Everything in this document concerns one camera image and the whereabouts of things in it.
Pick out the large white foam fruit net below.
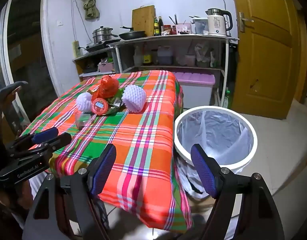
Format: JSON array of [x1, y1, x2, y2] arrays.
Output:
[[122, 85, 146, 112]]

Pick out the black frying pan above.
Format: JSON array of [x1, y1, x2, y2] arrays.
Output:
[[118, 26, 146, 40]]

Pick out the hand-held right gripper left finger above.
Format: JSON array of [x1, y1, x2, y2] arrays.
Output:
[[22, 144, 117, 240]]

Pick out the white electric kettle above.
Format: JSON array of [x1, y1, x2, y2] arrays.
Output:
[[205, 8, 233, 37]]

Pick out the dark liquid jug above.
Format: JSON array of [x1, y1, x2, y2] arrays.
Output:
[[157, 46, 173, 65]]

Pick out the plaid tablecloth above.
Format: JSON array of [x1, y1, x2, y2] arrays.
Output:
[[18, 70, 194, 232]]

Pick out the red plastic bag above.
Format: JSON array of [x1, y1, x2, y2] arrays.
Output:
[[93, 75, 119, 100]]

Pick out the storage box with purple lid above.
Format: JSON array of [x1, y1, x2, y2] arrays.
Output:
[[172, 71, 216, 108]]

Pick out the small white foam fruit net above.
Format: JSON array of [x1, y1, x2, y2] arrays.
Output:
[[76, 92, 93, 112]]

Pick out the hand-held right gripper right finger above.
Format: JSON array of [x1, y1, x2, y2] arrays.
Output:
[[190, 144, 285, 240]]

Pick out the white round trash bin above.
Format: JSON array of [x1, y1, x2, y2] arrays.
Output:
[[177, 110, 252, 198]]

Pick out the wooden cutting board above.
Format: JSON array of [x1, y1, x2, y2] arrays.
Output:
[[132, 6, 156, 37]]

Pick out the white plastic bottle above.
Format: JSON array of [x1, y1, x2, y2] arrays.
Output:
[[133, 45, 143, 67]]

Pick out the yellow wooden door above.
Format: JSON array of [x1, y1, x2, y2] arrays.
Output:
[[230, 0, 307, 120]]

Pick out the metal kitchen shelf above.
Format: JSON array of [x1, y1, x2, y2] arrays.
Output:
[[110, 35, 237, 108]]

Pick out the white power cable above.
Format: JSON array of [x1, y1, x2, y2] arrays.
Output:
[[71, 0, 92, 43]]

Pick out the pink utensil holder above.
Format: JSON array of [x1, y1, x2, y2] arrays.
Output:
[[175, 23, 191, 35]]

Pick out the round red container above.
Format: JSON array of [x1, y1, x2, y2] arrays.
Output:
[[91, 97, 109, 116]]

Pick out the clear plastic cup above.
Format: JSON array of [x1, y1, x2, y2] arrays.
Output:
[[75, 112, 92, 130]]

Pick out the metal door handle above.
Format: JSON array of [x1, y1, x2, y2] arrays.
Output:
[[239, 12, 254, 32]]

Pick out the pink plastic basket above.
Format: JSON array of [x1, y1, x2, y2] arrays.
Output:
[[98, 62, 116, 73]]

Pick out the low cooker stand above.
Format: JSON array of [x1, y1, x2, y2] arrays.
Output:
[[73, 47, 119, 82]]

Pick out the black induction cooker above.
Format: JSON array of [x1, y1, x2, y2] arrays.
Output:
[[84, 39, 121, 53]]

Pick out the water filter jug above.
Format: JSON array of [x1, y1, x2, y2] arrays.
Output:
[[192, 17, 209, 35]]

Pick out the yellow label bottle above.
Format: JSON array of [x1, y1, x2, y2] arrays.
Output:
[[143, 44, 152, 65]]

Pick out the crumpled plastic bags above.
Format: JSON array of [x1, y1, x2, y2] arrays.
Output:
[[195, 41, 216, 68]]

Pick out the steel steamer pot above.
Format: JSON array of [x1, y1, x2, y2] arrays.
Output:
[[92, 26, 118, 43]]

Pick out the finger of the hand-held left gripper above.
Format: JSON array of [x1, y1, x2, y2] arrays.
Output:
[[12, 127, 59, 151], [9, 132, 72, 160]]

